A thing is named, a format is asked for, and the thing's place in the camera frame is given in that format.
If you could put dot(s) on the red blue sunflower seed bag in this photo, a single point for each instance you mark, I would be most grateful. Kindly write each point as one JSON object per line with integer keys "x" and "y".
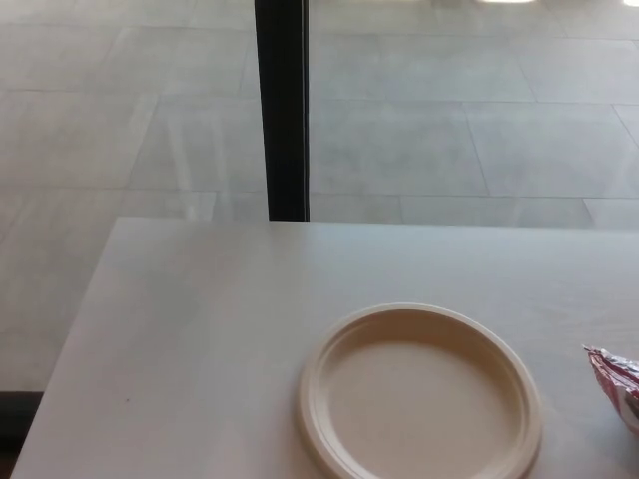
{"x": 616, "y": 381}

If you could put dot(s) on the beige round paper plate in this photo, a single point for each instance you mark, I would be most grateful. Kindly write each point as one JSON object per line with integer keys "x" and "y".
{"x": 419, "y": 394}

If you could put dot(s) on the black vertical window frame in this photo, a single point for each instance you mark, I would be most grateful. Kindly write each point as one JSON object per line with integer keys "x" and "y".
{"x": 282, "y": 110}

